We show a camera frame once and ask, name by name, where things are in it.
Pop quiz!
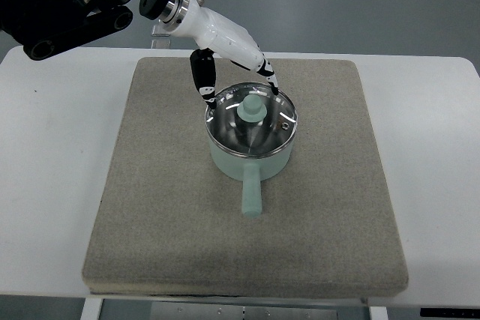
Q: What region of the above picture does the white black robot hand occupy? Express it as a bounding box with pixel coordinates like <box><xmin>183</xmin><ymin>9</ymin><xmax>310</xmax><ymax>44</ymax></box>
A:
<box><xmin>161</xmin><ymin>0</ymin><xmax>279</xmax><ymax>109</ymax></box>

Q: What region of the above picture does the glass lid green knob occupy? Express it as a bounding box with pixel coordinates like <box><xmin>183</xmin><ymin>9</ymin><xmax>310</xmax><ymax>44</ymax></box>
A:
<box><xmin>205</xmin><ymin>82</ymin><xmax>298</xmax><ymax>159</ymax></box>

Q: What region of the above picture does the mint green saucepan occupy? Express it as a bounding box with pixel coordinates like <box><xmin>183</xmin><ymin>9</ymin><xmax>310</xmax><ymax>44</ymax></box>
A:
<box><xmin>208</xmin><ymin>139</ymin><xmax>294</xmax><ymax>219</ymax></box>

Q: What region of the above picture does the grey fabric mat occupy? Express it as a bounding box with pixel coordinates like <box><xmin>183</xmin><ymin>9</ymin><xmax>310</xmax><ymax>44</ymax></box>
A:
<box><xmin>82</xmin><ymin>58</ymin><xmax>409</xmax><ymax>299</ymax></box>

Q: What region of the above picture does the black control panel strip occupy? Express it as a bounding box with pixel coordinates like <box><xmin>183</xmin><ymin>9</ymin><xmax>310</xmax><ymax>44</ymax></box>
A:
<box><xmin>420</xmin><ymin>308</ymin><xmax>480</xmax><ymax>319</ymax></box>

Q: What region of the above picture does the metal table frame bar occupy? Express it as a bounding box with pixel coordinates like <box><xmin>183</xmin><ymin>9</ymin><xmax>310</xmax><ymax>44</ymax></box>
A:
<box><xmin>150</xmin><ymin>302</ymin><xmax>338</xmax><ymax>320</ymax></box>

